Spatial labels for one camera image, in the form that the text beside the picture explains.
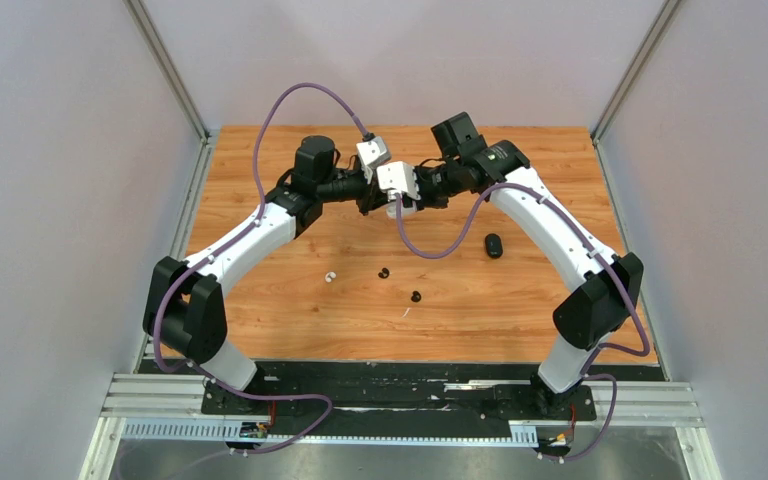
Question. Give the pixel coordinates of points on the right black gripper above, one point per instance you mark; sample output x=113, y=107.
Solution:
x=424, y=202

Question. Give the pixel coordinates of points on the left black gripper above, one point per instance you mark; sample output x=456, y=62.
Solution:
x=371, y=198

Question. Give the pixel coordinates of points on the white earbud charging case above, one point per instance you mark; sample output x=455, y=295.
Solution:
x=401, y=208

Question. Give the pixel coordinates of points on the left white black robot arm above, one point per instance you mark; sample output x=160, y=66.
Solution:
x=185, y=309

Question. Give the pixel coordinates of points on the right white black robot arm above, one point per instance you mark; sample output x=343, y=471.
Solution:
x=603, y=286

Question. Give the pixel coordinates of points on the black earbud charging case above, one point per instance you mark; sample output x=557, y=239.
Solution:
x=493, y=246

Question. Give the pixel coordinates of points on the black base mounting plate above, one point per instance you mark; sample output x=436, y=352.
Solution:
x=392, y=399

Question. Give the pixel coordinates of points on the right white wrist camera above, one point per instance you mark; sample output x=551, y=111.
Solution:
x=398, y=178

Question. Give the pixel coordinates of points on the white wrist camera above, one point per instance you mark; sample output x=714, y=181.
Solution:
x=398, y=178
x=372, y=152

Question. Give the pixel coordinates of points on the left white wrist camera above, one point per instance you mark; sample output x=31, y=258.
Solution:
x=372, y=152

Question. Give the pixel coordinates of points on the right aluminium corner post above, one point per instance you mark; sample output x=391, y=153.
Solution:
x=653, y=36

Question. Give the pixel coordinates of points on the aluminium corner post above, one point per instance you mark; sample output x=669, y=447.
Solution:
x=653, y=36
x=154, y=41

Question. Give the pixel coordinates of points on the aluminium front rail frame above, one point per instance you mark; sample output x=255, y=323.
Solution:
x=647, y=427

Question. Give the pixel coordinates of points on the left aluminium corner post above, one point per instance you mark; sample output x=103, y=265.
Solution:
x=154, y=41

